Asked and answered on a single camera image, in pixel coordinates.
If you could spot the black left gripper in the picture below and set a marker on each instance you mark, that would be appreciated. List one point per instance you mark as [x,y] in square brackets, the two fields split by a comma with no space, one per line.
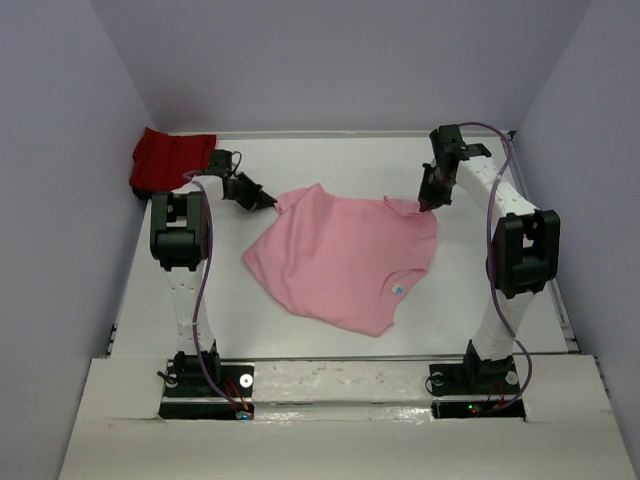
[256,198]

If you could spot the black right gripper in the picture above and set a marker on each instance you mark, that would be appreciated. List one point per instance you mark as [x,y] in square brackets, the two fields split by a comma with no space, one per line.
[430,199]

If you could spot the pink t shirt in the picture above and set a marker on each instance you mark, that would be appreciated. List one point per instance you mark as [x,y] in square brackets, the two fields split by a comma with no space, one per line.
[348,262]

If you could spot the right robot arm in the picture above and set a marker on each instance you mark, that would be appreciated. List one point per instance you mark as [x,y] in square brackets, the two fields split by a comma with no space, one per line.
[522,252]

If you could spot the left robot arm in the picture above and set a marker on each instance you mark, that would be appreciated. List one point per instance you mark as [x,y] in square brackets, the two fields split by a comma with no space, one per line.
[182,242]

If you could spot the red folded t shirt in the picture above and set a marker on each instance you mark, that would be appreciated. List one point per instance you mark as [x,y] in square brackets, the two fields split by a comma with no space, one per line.
[161,160]

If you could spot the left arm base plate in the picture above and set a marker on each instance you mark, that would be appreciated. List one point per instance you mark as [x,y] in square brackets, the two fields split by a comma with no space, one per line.
[192,398]

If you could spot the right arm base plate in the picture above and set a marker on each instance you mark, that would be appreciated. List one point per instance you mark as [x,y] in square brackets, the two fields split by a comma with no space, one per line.
[455,396]

